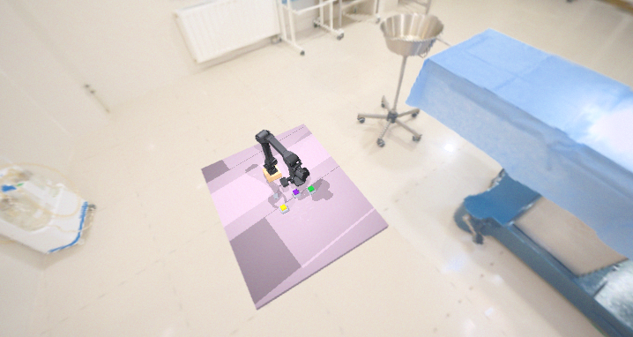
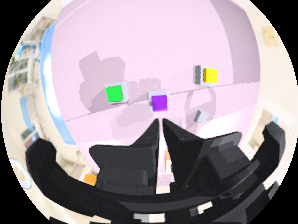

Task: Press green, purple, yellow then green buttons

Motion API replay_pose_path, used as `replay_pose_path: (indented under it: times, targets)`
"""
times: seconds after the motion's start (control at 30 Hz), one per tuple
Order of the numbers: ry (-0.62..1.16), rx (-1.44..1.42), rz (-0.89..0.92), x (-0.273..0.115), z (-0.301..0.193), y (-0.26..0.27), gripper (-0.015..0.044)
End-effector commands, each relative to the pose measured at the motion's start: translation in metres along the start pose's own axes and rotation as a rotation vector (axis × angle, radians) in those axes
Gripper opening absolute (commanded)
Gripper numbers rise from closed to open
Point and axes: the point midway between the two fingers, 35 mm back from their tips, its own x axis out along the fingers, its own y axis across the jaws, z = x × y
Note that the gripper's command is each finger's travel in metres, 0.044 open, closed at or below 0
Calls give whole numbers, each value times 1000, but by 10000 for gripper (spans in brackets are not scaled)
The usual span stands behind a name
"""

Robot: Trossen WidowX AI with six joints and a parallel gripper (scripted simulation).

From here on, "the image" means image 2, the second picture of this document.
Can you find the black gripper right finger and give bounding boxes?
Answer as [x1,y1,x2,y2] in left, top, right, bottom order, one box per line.
[162,117,243,190]

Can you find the yellow button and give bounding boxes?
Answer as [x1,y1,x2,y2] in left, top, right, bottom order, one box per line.
[196,64,217,85]

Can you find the green button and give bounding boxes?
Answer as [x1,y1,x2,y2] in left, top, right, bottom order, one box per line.
[104,80,129,104]

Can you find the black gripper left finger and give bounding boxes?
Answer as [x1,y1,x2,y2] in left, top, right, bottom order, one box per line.
[88,119,160,194]

